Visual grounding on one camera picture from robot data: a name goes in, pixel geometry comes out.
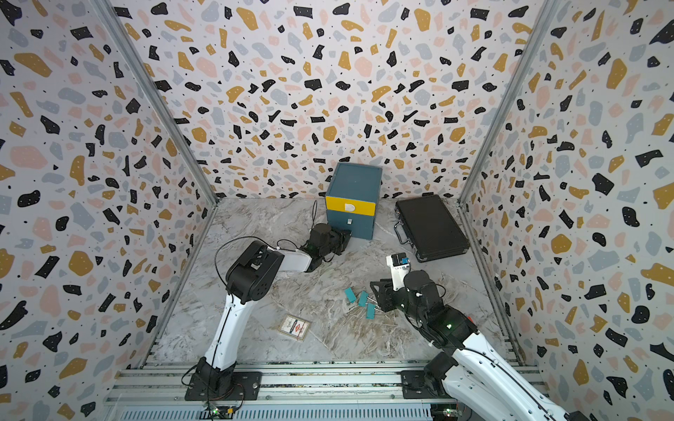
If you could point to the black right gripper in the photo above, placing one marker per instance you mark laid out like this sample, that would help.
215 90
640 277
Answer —
384 299

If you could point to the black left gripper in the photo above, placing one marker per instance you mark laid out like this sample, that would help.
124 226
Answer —
340 238

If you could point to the yellow top drawer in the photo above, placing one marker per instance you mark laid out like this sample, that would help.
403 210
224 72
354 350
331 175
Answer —
352 206

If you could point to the teal binder clip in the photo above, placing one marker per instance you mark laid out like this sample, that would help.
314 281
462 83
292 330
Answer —
351 296
370 311
363 300

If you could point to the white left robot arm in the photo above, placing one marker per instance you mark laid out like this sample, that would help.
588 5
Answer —
250 278

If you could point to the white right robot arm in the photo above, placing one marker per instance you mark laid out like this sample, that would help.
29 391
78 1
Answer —
468 368

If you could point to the teal drawer cabinet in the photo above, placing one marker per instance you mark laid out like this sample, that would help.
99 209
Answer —
352 197

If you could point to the black ribbed briefcase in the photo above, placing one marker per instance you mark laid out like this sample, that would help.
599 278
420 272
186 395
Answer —
427 225

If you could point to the small packaged card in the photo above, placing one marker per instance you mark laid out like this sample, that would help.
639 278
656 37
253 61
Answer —
294 327

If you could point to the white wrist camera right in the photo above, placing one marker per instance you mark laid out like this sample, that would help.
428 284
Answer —
399 265

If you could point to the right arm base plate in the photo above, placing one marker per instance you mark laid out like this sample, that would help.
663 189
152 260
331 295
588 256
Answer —
422 384

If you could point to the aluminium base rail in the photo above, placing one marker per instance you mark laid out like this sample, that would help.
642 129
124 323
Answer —
338 390

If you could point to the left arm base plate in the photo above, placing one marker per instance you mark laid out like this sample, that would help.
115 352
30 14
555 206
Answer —
235 386

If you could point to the aluminium corner post left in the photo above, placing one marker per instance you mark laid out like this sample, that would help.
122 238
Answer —
110 20

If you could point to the aluminium corner post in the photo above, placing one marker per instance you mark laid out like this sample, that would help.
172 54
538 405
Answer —
110 20
535 40

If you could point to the aluminium corner post right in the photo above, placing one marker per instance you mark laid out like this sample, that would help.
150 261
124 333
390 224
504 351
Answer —
535 40

